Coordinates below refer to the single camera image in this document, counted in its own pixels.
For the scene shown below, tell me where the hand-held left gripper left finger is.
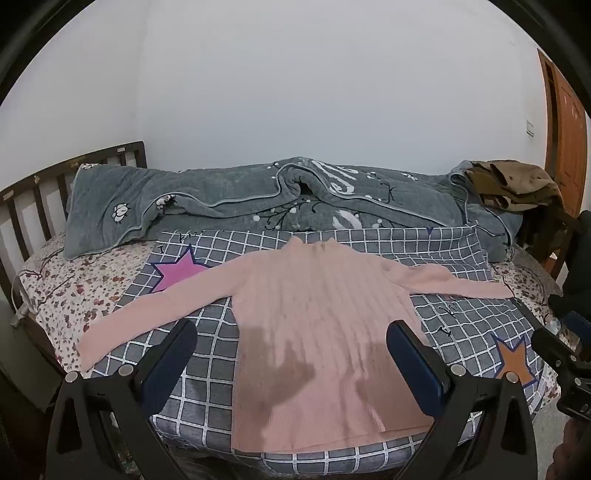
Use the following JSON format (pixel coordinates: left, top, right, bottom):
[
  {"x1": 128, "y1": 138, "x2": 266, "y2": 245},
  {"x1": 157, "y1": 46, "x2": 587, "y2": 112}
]
[{"x1": 46, "y1": 318, "x2": 199, "y2": 480}]

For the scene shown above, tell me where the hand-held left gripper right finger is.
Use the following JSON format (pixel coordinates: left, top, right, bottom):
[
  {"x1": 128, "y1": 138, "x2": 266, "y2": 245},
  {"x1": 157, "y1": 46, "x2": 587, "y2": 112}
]
[{"x1": 385, "y1": 320, "x2": 539, "y2": 480}]

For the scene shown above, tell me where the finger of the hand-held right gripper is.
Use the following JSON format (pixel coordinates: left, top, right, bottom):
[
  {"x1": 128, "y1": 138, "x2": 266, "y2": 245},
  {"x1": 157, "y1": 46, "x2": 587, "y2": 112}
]
[
  {"x1": 560, "y1": 311, "x2": 591, "y2": 344},
  {"x1": 531, "y1": 327, "x2": 580, "y2": 370}
]

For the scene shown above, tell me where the pink ribbed sweater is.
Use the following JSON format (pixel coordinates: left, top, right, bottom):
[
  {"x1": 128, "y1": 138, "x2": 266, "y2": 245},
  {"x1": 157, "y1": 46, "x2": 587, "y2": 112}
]
[{"x1": 75, "y1": 236, "x2": 514, "y2": 454}]

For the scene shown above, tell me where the brown clothes pile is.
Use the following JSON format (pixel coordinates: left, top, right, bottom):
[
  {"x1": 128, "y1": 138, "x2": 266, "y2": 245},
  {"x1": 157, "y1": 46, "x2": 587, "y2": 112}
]
[{"x1": 464, "y1": 159, "x2": 563, "y2": 213}]

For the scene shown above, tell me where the dark green jacket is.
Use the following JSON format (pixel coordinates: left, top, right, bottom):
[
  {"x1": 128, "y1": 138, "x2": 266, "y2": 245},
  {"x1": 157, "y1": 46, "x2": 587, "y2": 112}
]
[{"x1": 547, "y1": 215, "x2": 591, "y2": 319}]

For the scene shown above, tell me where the grey checked blanket with stars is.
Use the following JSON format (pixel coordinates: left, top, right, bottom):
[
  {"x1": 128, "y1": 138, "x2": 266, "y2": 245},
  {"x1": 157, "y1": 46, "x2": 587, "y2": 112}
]
[{"x1": 88, "y1": 224, "x2": 548, "y2": 480}]

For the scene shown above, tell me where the wooden chair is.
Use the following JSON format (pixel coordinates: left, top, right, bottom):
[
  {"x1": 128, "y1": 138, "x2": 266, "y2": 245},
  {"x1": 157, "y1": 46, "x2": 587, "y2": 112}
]
[{"x1": 519, "y1": 208, "x2": 571, "y2": 280}]

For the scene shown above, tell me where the floral bed sheet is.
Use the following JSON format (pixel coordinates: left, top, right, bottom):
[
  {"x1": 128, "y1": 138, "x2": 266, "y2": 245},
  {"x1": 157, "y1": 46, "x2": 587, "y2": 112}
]
[{"x1": 21, "y1": 230, "x2": 167, "y2": 372}]

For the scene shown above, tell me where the grey-green printed quilt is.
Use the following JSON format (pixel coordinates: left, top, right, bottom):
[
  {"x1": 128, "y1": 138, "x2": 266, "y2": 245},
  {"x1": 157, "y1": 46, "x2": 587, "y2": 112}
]
[{"x1": 63, "y1": 156, "x2": 523, "y2": 264}]

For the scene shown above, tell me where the wooden door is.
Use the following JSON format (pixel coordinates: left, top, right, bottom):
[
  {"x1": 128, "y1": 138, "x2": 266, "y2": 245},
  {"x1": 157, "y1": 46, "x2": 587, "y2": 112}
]
[{"x1": 537, "y1": 47, "x2": 588, "y2": 217}]

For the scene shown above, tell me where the dark wooden bed headboard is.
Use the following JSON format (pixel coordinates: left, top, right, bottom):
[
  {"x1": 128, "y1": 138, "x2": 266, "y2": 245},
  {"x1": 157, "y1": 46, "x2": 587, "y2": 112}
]
[{"x1": 0, "y1": 141, "x2": 148, "y2": 278}]

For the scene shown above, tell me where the white cable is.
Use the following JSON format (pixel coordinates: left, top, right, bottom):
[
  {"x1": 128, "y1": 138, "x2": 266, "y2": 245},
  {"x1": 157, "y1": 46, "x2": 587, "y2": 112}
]
[{"x1": 10, "y1": 274, "x2": 35, "y2": 326}]

